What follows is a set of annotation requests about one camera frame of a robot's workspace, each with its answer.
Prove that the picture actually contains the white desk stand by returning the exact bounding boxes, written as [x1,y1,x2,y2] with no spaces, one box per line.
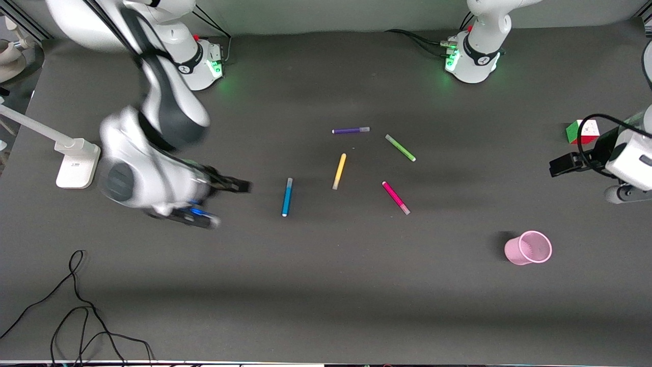
[0,104,101,190]

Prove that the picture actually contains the loose black cable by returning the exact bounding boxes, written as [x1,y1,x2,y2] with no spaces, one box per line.
[0,249,155,367]

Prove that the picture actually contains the yellow marker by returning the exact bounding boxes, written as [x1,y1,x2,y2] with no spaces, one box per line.
[332,153,347,191]

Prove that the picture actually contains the black arm base cables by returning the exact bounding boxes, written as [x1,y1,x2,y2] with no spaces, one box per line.
[384,11,477,58]
[189,4,234,66]

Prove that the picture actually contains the green marker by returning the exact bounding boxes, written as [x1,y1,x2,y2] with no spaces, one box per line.
[385,134,417,163]

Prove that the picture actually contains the pink marker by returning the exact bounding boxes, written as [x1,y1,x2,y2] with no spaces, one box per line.
[382,180,411,216]

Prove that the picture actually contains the blue marker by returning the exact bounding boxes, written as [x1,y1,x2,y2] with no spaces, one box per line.
[281,177,294,218]

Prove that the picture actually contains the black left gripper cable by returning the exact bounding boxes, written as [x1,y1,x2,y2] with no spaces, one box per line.
[578,114,652,179]

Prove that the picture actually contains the colourful puzzle cube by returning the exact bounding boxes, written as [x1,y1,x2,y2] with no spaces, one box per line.
[565,119,602,145]

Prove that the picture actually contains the beige background object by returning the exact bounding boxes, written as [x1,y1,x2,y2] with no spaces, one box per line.
[0,14,29,84]

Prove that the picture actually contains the black left arm base cables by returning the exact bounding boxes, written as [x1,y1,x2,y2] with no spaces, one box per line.
[384,11,477,58]

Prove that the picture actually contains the black aluminium frame bar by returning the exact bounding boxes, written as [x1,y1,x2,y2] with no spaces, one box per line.
[0,0,53,41]

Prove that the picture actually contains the pink plastic cup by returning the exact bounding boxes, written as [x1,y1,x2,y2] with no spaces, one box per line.
[504,230,553,266]

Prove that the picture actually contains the black right arm base cables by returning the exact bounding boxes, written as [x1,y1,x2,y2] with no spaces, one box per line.
[189,4,234,66]

